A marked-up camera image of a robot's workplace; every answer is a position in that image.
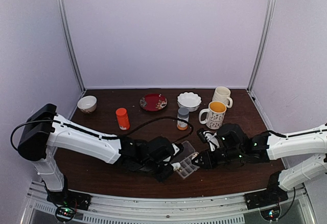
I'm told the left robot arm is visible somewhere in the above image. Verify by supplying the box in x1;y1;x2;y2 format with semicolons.
16;104;182;206

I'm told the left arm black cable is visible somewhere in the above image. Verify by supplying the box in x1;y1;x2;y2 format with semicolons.
10;116;195;152

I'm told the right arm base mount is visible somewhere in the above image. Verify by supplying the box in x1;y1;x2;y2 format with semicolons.
244;189;288;210

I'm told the small white rice bowl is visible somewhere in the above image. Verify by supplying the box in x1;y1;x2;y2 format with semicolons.
77;96;97;114

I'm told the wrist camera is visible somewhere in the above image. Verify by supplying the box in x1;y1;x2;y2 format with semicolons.
170;143;184;162
196;128;220;151

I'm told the red floral plate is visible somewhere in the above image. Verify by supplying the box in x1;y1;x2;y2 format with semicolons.
139;93;168;112

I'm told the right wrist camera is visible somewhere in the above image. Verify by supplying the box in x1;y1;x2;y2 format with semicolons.
196;128;220;151

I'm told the cream ribbed mug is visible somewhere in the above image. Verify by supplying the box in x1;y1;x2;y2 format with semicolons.
212;86;233;108

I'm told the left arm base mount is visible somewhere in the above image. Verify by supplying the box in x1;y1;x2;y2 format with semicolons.
46;190;91;211

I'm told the white scalloped bowl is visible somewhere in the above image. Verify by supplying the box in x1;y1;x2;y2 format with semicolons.
177;92;202;112

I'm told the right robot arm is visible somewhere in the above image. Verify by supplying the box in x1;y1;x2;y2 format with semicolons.
192;123;326;205

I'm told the left aluminium frame post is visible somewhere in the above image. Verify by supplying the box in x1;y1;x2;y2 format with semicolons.
57;0;86;93

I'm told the right aluminium frame post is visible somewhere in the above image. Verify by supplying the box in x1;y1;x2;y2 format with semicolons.
247;0;276;94

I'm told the floral mug yellow inside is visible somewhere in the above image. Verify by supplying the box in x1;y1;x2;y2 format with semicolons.
198;101;227;130

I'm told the grey cap supplement bottle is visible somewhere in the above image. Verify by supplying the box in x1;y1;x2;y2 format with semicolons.
177;107;189;130

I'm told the orange pill bottle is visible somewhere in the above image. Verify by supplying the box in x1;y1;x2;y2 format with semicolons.
115;107;130;130

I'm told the aluminium frame post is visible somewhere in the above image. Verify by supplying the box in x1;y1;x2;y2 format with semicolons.
247;0;276;94
57;0;86;93

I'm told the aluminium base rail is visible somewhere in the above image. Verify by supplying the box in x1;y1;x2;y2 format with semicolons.
18;181;318;223

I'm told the clear plastic pill organizer box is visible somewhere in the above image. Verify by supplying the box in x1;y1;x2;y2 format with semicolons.
171;141;199;179

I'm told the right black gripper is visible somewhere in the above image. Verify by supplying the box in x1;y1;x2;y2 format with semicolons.
192;147;243;171

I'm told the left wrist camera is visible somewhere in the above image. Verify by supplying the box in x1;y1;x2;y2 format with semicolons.
170;143;184;162

